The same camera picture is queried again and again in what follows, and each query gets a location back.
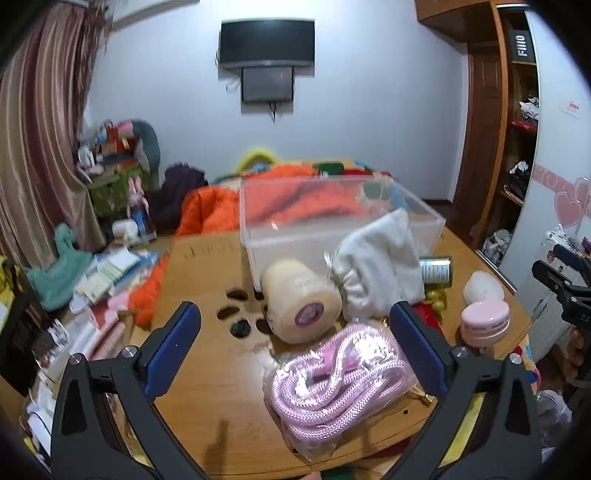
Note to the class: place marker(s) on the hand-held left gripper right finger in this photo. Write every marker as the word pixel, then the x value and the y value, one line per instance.
pixel 418 341

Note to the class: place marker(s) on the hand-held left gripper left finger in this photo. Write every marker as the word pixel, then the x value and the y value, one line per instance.
pixel 175 341

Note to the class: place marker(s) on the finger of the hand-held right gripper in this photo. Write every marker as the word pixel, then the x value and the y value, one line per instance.
pixel 572 297
pixel 575 265

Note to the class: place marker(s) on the green jar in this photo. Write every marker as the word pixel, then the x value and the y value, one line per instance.
pixel 436 270

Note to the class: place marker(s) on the white cloth pouch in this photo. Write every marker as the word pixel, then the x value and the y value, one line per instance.
pixel 383 263

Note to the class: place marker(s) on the cream roll with purple label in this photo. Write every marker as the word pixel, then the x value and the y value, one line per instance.
pixel 295 300

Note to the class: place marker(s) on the clear plastic box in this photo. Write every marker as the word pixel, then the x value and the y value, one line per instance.
pixel 295 230

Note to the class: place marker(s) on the person's right hand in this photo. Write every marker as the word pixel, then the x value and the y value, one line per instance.
pixel 578 345

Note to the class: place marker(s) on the red cloth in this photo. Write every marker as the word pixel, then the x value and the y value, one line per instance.
pixel 427 319

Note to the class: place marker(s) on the two green olives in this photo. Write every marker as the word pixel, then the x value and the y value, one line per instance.
pixel 436 300

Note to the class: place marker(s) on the wooden desk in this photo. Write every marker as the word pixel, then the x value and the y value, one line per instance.
pixel 217 369

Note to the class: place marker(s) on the orange cloth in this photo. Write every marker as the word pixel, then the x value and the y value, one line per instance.
pixel 147 290

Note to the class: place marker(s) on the pink round container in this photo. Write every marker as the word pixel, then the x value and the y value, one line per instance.
pixel 485 323

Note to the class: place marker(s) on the white round object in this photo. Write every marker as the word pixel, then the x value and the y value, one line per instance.
pixel 482 286

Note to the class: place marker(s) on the stack of papers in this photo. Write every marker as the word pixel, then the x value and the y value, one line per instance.
pixel 111 277

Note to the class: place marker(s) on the wooden wardrobe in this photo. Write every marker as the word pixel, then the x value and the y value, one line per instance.
pixel 517 184

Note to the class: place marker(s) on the white heart sliding door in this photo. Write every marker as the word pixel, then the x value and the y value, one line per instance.
pixel 563 152

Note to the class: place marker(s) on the teal cloth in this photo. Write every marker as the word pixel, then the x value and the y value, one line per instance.
pixel 60 272

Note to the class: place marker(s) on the orange jacket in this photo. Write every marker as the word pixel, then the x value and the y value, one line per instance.
pixel 207 207

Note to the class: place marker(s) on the rabbit topped bottle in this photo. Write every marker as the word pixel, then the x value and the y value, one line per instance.
pixel 137 207

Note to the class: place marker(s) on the dark purple cloth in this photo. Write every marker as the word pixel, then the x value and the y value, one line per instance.
pixel 178 189

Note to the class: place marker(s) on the wooden door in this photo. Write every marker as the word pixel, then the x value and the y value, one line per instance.
pixel 482 138

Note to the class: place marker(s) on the grey plush toy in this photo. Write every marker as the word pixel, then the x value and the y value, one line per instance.
pixel 150 143

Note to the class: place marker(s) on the yellow foam arch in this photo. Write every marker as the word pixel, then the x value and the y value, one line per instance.
pixel 256 154

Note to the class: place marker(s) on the black printed box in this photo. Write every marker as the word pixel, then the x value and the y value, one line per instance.
pixel 521 41

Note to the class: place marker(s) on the pink striped curtain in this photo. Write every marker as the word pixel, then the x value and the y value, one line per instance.
pixel 41 138

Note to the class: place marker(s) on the small black wall monitor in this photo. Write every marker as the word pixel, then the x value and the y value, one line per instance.
pixel 268 85

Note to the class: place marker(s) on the black wall television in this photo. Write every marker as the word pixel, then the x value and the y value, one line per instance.
pixel 268 41

